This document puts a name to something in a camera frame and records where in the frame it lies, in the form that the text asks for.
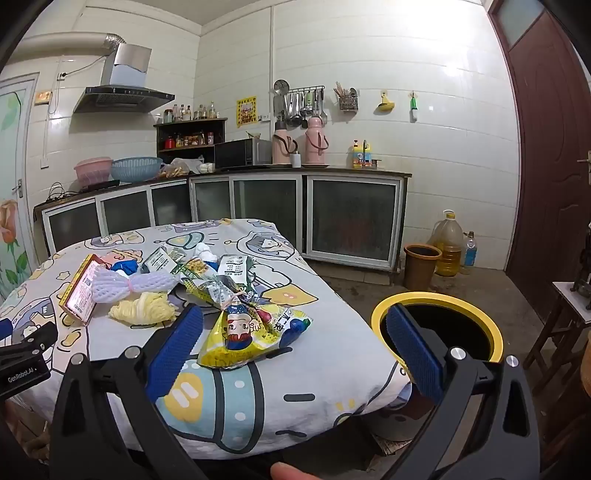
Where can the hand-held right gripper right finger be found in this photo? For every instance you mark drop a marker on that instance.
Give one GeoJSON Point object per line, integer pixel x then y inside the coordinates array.
{"type": "Point", "coordinates": [415, 355]}

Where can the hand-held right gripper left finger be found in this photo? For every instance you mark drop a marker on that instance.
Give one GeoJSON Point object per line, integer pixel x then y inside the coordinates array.
{"type": "Point", "coordinates": [175, 350]}

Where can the black bin with yellow rim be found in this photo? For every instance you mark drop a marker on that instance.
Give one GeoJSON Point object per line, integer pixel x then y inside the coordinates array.
{"type": "Point", "coordinates": [461, 301]}

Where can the white foam fruit net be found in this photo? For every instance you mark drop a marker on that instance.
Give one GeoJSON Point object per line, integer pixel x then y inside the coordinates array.
{"type": "Point", "coordinates": [111, 286]}

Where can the green and white snack packet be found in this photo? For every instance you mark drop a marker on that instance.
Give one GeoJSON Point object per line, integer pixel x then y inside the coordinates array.
{"type": "Point", "coordinates": [233, 267]}
{"type": "Point", "coordinates": [159, 261]}

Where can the white tissue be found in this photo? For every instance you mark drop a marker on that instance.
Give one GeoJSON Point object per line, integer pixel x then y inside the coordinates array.
{"type": "Point", "coordinates": [203, 251]}

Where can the person's right hand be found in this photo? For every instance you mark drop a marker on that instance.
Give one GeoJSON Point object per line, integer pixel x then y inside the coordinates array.
{"type": "Point", "coordinates": [291, 473]}

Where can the yellow cartoon snack packet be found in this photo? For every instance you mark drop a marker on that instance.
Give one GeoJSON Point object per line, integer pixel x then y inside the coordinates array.
{"type": "Point", "coordinates": [240, 341]}

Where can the yellow green snack packet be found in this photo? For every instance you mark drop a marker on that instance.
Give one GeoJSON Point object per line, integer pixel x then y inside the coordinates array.
{"type": "Point", "coordinates": [203, 286]}

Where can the brown plastic bucket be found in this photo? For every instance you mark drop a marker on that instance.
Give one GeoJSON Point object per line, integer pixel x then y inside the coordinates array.
{"type": "Point", "coordinates": [420, 272]}

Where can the red and yellow box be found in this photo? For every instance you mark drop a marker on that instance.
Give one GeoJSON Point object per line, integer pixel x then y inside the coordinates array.
{"type": "Point", "coordinates": [81, 295]}

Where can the large cooking oil jug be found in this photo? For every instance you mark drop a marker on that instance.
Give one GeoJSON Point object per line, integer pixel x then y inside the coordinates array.
{"type": "Point", "coordinates": [449, 249]}

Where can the clear water bottle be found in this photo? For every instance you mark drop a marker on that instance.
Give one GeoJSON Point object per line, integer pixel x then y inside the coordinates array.
{"type": "Point", "coordinates": [469, 254]}

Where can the cartoon printed tablecloth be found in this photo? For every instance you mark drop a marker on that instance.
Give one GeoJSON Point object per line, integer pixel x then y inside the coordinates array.
{"type": "Point", "coordinates": [277, 406]}

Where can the floral glass door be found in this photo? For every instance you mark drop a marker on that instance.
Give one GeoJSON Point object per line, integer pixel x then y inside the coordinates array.
{"type": "Point", "coordinates": [14, 230]}

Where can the kitchen counter cabinet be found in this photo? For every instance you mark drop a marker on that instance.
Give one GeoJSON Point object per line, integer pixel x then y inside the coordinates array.
{"type": "Point", "coordinates": [351, 221]}

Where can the wooden stool with white top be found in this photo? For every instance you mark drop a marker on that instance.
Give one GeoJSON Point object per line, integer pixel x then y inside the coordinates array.
{"type": "Point", "coordinates": [565, 290]}

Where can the black induction cooker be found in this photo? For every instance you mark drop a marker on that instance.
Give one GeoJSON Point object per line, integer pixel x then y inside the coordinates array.
{"type": "Point", "coordinates": [99, 184]}

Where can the plastic bag of food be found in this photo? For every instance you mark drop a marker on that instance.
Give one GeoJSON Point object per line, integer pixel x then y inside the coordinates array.
{"type": "Point", "coordinates": [180, 167]}

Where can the blue plastic basket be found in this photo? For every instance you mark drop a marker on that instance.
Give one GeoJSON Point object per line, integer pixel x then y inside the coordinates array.
{"type": "Point", "coordinates": [136, 170]}

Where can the white bowls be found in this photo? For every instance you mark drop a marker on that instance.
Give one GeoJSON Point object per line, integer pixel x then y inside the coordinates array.
{"type": "Point", "coordinates": [207, 168]}

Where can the dark hand-crank machine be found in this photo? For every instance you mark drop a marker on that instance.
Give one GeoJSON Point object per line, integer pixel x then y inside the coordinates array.
{"type": "Point", "coordinates": [584, 277]}

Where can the pink plastic basin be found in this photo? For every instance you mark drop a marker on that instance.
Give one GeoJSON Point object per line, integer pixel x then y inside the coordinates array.
{"type": "Point", "coordinates": [92, 170]}

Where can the yellow detergent bottle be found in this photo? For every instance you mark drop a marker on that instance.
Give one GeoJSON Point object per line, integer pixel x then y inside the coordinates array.
{"type": "Point", "coordinates": [361, 159]}

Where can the black microwave oven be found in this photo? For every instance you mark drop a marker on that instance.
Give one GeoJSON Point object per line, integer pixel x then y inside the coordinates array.
{"type": "Point", "coordinates": [235, 154]}

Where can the row of seasoning bottles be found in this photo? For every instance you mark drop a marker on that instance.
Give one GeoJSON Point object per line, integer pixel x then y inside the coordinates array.
{"type": "Point", "coordinates": [189, 140]}

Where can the dark wooden spice shelf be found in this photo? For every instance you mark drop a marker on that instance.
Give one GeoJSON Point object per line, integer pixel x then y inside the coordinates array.
{"type": "Point", "coordinates": [184, 123]}

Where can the dark red wooden door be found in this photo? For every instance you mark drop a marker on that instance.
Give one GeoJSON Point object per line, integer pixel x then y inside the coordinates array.
{"type": "Point", "coordinates": [545, 161]}

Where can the pink thermos flask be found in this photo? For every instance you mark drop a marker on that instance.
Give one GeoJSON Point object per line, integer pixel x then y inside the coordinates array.
{"type": "Point", "coordinates": [281, 143]}
{"type": "Point", "coordinates": [316, 143]}

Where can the row of glass jars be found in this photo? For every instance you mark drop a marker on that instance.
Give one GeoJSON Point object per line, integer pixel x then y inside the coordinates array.
{"type": "Point", "coordinates": [189, 113]}

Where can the green and white brush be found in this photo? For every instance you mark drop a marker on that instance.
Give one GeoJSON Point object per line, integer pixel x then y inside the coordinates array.
{"type": "Point", "coordinates": [413, 110]}

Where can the yellow hanging scoop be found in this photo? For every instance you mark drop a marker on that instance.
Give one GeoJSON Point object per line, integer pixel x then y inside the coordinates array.
{"type": "Point", "coordinates": [385, 106]}

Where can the steel range hood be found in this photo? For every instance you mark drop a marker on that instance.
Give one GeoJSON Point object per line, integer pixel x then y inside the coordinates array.
{"type": "Point", "coordinates": [124, 97]}

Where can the rack of hanging kitchen utensils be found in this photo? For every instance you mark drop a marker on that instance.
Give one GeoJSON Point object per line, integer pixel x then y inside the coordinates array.
{"type": "Point", "coordinates": [300, 106]}

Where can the yellow wall poster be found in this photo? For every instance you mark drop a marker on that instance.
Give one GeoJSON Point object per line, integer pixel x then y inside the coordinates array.
{"type": "Point", "coordinates": [246, 111]}

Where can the white exhaust duct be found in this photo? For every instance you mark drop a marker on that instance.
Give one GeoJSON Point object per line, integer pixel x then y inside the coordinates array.
{"type": "Point", "coordinates": [69, 41]}

